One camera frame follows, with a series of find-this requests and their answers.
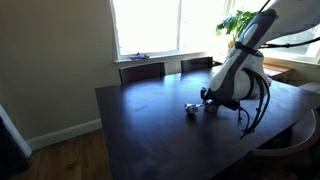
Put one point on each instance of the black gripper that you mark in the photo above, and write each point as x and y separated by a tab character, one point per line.
208	94

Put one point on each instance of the smallest steel measuring cup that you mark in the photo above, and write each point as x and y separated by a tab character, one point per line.
210	102

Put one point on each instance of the second largest steel measuring cup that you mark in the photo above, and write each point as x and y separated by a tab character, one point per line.
191	108

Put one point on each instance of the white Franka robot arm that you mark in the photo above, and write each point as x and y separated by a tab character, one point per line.
240	66

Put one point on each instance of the dark wooden dining chair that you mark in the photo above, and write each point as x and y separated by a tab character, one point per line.
141	72
196	64

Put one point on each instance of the wooden window bench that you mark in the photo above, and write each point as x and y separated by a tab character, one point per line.
278	71

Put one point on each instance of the green potted plant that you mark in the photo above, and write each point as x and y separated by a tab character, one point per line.
236	23

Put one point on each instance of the small blue purple object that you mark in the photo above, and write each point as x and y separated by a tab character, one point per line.
140	56

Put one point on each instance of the brown curved back chair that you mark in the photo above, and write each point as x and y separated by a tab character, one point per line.
300	140

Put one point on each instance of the large white framed window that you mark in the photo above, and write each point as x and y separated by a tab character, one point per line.
150	26

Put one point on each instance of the pale grey furniture piece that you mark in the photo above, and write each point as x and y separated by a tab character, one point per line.
311	87

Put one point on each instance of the white framed side window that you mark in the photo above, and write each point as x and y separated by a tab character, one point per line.
300	50

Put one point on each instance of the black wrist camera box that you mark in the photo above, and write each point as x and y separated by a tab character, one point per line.
230	104

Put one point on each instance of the white door frame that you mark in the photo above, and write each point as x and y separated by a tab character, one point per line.
16	136

